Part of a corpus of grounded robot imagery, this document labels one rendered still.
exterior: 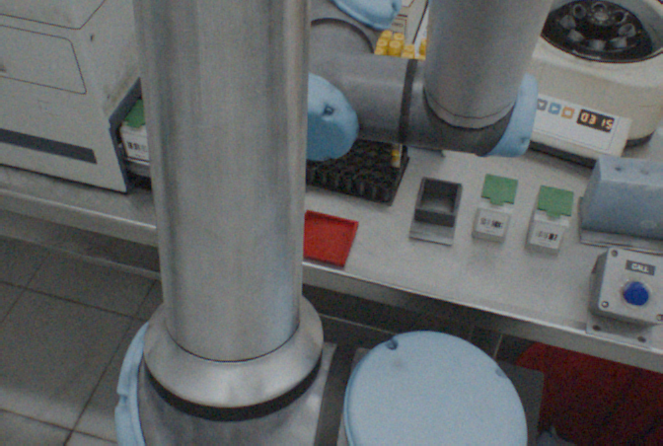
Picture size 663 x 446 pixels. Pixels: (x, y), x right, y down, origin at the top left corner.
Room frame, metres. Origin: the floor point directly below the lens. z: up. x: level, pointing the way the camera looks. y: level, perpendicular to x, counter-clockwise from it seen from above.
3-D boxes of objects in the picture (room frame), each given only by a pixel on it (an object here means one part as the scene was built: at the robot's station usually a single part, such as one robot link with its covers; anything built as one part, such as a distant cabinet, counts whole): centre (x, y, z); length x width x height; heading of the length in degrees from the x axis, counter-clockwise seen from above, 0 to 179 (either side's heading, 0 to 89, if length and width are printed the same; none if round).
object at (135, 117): (0.69, 0.24, 0.98); 0.05 x 0.04 x 0.01; 165
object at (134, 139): (0.69, 0.24, 0.95); 0.05 x 0.04 x 0.06; 165
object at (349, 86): (0.52, 0.00, 1.16); 0.11 x 0.11 x 0.08; 80
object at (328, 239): (0.58, 0.02, 0.88); 0.07 x 0.07 x 0.01; 75
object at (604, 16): (0.88, -0.35, 0.97); 0.15 x 0.15 x 0.07
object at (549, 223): (0.59, -0.25, 0.91); 0.05 x 0.04 x 0.07; 165
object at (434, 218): (0.63, -0.12, 0.89); 0.09 x 0.05 x 0.04; 167
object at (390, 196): (0.71, 0.00, 0.93); 0.17 x 0.09 x 0.11; 72
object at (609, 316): (0.51, -0.33, 0.92); 0.13 x 0.07 x 0.08; 165
